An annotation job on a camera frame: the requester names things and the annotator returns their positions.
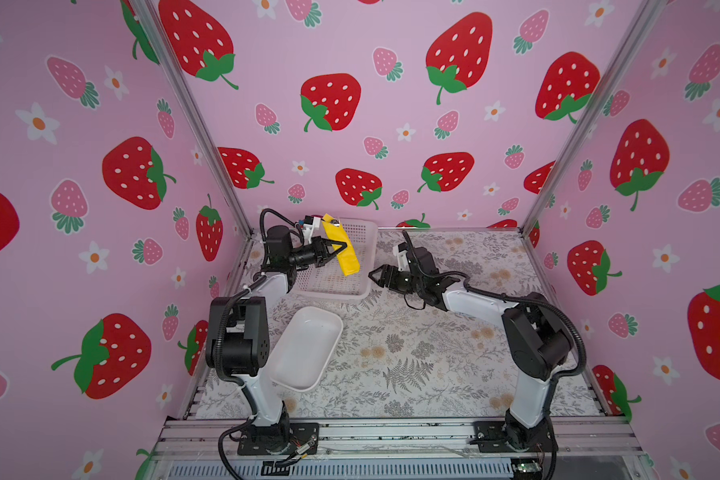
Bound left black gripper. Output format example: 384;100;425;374
285;241;344;272

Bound yellow paper napkin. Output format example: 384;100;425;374
322;214;360;277

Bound white plastic perforated basket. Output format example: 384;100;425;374
292;219;378;302

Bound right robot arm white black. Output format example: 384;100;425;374
368;241;586;452

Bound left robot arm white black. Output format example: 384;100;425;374
205;216;350;452

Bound white oval ceramic tray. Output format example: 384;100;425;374
267;306;344;393

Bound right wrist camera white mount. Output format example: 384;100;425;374
393;242;410;272

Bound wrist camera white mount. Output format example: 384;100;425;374
297;215;322;245
393;242;410;272

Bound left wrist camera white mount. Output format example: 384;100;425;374
297;215;322;245

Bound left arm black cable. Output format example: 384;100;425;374
208;208;304;385

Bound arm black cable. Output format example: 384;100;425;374
401;230;588;379
208;208;304;385

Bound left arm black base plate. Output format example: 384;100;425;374
237;422;320;456

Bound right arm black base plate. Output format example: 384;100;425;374
469;419;558;453

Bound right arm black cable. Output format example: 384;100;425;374
401;230;588;379

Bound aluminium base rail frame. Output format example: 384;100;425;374
145;417;658;479

